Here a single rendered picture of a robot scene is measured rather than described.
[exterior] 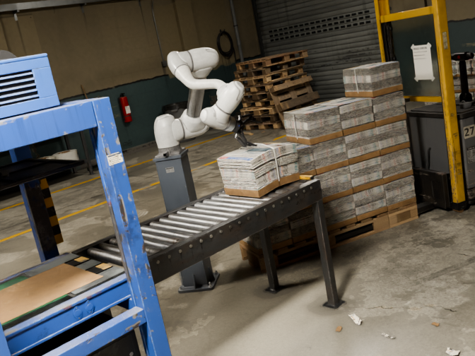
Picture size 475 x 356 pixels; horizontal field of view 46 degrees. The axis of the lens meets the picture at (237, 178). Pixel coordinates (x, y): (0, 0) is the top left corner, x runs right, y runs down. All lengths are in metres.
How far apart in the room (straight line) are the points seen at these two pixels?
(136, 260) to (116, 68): 8.95
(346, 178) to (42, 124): 2.79
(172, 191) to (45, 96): 1.86
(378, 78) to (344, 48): 7.40
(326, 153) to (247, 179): 1.22
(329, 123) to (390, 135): 0.57
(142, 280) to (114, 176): 0.44
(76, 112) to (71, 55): 8.56
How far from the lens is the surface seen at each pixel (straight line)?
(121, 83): 11.11
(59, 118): 2.10
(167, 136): 3.88
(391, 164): 4.62
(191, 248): 2.70
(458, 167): 4.80
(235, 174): 3.23
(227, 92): 3.03
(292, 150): 3.33
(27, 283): 2.72
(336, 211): 4.38
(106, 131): 2.18
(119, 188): 2.21
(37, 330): 2.33
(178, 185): 3.92
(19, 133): 2.04
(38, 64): 2.27
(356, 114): 4.38
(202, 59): 3.51
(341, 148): 4.33
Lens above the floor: 1.65
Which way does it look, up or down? 13 degrees down
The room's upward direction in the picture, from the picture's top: 11 degrees counter-clockwise
